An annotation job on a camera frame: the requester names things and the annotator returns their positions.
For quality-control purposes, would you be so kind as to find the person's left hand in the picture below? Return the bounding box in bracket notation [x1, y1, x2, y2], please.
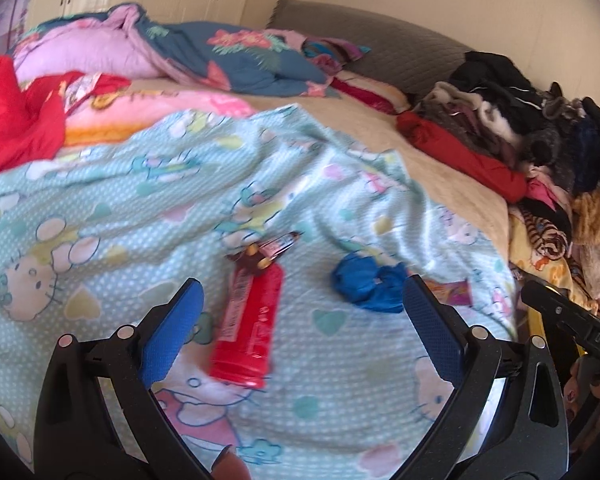
[212, 447, 252, 480]

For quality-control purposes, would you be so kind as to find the yellow cartoon blanket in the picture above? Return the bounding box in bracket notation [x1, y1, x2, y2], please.
[507, 199, 600, 317]

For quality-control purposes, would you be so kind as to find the folded red garment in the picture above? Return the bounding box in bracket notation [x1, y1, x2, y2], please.
[396, 110, 529, 204]

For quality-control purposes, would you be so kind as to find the pink yellow blanket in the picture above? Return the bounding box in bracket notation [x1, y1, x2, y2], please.
[62, 87, 258, 147]

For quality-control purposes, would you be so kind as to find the orange purple wrapper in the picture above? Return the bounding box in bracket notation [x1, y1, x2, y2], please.
[424, 280, 474, 309]

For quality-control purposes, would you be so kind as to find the light blue cartoon blanket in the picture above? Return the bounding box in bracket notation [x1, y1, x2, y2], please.
[0, 102, 525, 480]

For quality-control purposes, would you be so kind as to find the striped pillow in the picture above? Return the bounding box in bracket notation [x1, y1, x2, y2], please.
[301, 37, 374, 72]

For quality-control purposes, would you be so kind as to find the brown snack wrapper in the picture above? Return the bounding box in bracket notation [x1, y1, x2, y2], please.
[226, 230, 304, 269]

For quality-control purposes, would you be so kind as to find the red cloth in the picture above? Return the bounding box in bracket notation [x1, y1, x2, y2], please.
[0, 55, 131, 182]

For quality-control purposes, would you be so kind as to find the blue floral quilt pink lining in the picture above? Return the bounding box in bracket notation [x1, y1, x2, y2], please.
[9, 2, 342, 99]

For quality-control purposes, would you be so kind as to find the red snack packet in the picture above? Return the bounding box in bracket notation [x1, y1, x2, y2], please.
[209, 261, 286, 389]

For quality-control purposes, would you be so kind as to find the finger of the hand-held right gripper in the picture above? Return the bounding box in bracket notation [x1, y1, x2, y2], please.
[522, 280, 557, 315]

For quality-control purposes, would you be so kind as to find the grey quilted pillow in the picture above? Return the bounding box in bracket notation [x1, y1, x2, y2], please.
[265, 0, 477, 107]

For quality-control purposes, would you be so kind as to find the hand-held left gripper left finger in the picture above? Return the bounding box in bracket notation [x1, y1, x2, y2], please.
[32, 277, 206, 480]

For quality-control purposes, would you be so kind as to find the pile of clothes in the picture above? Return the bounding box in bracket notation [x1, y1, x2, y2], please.
[414, 50, 600, 321]

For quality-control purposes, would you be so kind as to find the bed with tan sheet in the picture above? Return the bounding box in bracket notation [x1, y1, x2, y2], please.
[127, 77, 512, 221]

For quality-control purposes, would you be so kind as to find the person's right hand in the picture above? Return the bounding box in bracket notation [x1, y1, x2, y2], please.
[565, 357, 600, 433]

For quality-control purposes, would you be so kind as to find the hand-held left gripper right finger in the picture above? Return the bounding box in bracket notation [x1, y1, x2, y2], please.
[402, 274, 572, 480]

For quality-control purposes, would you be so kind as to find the blue cloth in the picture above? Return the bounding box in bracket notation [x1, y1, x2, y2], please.
[331, 252, 409, 316]

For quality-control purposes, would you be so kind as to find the red printed bag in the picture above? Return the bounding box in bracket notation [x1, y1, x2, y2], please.
[55, 71, 132, 113]

